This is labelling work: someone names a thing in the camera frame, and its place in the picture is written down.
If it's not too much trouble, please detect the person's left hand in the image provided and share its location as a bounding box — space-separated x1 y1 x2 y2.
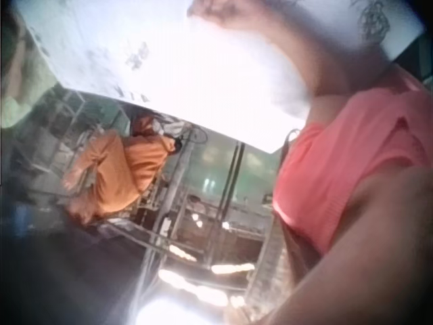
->
187 0 240 25

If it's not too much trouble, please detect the white printed cloth sheet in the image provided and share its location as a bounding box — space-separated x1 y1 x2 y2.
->
16 0 426 154

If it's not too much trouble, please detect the grey metal rack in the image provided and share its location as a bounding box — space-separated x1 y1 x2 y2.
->
32 89 131 177

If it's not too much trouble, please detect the black cable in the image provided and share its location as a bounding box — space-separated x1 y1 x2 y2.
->
282 127 306 154

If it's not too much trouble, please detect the grey metal table frame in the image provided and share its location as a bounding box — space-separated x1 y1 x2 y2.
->
135 125 287 305

